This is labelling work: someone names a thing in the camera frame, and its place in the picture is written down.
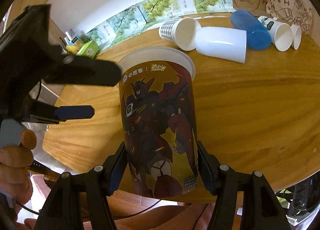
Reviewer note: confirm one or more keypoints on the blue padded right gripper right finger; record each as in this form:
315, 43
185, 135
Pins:
221, 181

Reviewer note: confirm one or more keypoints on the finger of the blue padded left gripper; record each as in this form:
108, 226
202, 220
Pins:
65, 113

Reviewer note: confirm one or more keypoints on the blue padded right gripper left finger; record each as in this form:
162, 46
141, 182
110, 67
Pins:
102, 181

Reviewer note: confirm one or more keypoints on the brown robot print paper cup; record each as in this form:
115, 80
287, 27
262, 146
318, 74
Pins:
159, 121

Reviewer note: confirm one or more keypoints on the plain white paper cup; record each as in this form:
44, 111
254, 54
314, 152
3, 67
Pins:
225, 43

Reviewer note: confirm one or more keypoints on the checkered paper cup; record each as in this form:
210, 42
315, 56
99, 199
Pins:
180, 32

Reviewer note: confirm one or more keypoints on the blue plastic cup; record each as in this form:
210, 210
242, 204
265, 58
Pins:
258, 38

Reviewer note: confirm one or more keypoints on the striped leaf print paper cup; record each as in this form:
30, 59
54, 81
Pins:
280, 32

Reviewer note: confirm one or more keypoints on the small white paper cup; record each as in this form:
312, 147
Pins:
296, 36

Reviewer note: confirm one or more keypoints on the person's hand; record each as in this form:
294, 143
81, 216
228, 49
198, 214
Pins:
14, 172

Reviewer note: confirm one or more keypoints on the green tissue box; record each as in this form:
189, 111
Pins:
89, 49

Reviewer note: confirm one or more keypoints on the printed canvas storage box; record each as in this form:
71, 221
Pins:
297, 12

